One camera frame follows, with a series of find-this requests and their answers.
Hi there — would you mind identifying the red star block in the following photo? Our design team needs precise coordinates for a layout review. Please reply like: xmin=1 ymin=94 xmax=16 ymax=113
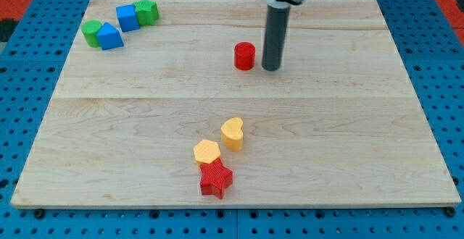
xmin=199 ymin=158 xmax=233 ymax=199

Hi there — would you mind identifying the wooden board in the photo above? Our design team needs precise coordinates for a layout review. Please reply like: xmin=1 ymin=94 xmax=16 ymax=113
xmin=11 ymin=0 xmax=461 ymax=209

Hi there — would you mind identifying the green cylinder block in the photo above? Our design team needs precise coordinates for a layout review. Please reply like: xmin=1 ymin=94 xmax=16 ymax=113
xmin=81 ymin=20 xmax=102 ymax=48

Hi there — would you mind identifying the green star block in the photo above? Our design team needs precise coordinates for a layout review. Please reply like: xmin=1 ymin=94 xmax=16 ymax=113
xmin=133 ymin=0 xmax=160 ymax=26

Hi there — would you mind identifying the yellow hexagon block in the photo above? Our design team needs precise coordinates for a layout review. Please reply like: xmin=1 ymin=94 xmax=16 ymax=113
xmin=193 ymin=139 xmax=221 ymax=164

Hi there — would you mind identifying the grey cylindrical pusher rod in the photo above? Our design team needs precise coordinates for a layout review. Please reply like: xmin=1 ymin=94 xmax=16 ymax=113
xmin=262 ymin=2 xmax=291 ymax=71

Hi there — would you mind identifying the yellow heart block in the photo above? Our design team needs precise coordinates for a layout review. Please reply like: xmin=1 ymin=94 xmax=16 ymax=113
xmin=220 ymin=117 xmax=244 ymax=151

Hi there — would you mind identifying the blue triangular prism block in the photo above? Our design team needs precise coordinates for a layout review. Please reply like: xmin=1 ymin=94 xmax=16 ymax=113
xmin=96 ymin=22 xmax=124 ymax=50

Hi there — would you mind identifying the blue cube block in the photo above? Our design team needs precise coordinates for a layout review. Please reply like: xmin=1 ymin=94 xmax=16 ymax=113
xmin=116 ymin=4 xmax=140 ymax=32

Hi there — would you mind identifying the red cylinder block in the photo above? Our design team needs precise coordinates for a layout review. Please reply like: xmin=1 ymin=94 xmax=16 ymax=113
xmin=234 ymin=42 xmax=256 ymax=70

